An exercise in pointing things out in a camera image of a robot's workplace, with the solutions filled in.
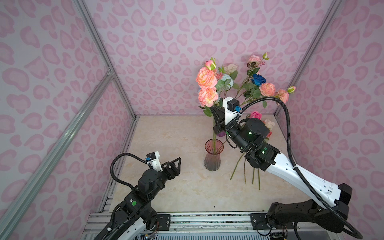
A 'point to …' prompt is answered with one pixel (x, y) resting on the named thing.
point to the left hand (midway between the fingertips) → (176, 159)
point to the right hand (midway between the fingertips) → (212, 104)
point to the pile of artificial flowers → (270, 124)
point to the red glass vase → (213, 147)
